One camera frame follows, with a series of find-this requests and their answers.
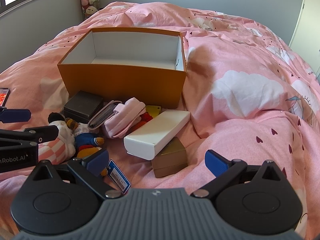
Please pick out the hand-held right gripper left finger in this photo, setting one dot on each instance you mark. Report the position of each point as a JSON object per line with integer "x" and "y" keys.
{"x": 98, "y": 163}

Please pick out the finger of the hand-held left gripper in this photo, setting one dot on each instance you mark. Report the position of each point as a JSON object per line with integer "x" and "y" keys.
{"x": 17, "y": 116}
{"x": 42, "y": 132}

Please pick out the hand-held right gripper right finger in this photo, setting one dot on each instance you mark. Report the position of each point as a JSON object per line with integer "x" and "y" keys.
{"x": 217, "y": 164}

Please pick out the small gold box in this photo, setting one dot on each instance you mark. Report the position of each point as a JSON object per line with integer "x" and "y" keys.
{"x": 170, "y": 162}

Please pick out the long white box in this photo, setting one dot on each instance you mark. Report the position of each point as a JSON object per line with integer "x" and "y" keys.
{"x": 155, "y": 132}

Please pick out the orange cardboard box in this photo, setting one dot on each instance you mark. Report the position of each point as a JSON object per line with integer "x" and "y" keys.
{"x": 125, "y": 80}

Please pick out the white plush doll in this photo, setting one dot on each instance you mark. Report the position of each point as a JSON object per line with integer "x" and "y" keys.
{"x": 61, "y": 133}

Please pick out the smartphone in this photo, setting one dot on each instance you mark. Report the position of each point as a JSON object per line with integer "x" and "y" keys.
{"x": 3, "y": 97}

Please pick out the blue white hang tag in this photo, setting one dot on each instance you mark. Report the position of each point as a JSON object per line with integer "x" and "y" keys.
{"x": 120, "y": 177}

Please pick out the blue sweater plush bear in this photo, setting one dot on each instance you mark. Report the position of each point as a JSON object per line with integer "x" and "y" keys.
{"x": 86, "y": 140}

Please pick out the small brown striped plush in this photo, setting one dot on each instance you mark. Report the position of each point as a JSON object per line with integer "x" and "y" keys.
{"x": 71, "y": 124}

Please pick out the grey pink card wallet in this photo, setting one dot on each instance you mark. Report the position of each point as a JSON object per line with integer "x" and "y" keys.
{"x": 100, "y": 117}

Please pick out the folded pink cloth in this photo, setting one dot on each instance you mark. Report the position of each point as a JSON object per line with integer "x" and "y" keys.
{"x": 122, "y": 122}

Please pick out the small black box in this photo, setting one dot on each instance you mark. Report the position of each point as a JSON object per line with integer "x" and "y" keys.
{"x": 82, "y": 103}

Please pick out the orange crochet fruit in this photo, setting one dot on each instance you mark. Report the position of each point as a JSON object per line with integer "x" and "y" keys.
{"x": 140, "y": 125}

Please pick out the red crochet toy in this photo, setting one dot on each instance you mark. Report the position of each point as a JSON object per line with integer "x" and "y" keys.
{"x": 146, "y": 116}

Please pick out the pink printed duvet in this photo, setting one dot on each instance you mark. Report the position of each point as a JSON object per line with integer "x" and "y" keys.
{"x": 237, "y": 92}

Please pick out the yellow plastic toy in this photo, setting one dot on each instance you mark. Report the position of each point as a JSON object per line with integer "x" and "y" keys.
{"x": 152, "y": 110}

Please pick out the white wardrobe door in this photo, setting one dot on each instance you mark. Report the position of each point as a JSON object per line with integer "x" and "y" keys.
{"x": 308, "y": 30}

